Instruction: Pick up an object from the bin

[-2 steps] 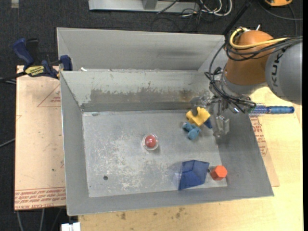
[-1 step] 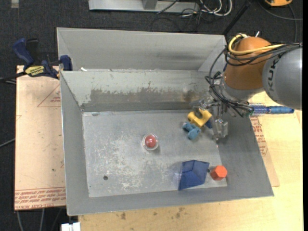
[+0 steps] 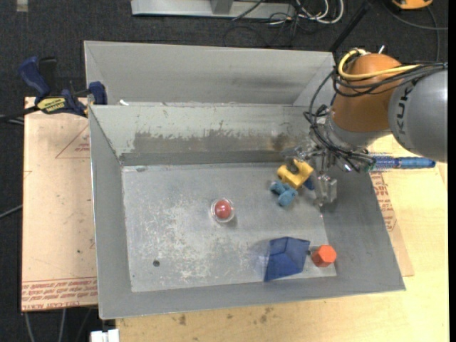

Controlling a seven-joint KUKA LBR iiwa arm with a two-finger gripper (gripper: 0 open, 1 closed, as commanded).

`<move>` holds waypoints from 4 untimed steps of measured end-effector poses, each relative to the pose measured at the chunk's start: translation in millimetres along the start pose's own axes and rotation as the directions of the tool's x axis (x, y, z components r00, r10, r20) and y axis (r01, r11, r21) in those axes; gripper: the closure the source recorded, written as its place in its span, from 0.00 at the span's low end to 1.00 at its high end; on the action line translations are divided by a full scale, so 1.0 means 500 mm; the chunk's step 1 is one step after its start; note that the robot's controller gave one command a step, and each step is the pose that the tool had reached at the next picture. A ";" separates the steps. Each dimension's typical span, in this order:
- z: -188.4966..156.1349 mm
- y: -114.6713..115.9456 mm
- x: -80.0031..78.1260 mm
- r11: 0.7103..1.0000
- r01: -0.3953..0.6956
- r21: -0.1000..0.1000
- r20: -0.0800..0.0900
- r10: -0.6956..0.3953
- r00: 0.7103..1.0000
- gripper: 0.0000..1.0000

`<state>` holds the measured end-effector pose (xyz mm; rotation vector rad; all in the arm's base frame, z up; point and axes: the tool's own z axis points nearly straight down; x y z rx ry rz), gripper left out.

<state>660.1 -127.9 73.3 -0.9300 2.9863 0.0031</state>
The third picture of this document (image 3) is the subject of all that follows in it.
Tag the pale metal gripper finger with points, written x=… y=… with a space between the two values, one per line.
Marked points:
x=294 y=157
x=326 y=191

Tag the yellow and blue toy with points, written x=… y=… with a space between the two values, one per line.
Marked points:
x=290 y=180

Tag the orange hexagonal block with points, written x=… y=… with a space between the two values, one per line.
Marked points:
x=323 y=256

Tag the dark blue cube block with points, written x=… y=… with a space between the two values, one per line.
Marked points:
x=285 y=260

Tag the red ball in clear shell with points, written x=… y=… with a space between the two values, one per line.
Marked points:
x=222 y=210

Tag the grey metal bin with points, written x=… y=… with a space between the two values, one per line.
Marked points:
x=199 y=198

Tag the brown cardboard board red print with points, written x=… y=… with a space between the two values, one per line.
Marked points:
x=57 y=205

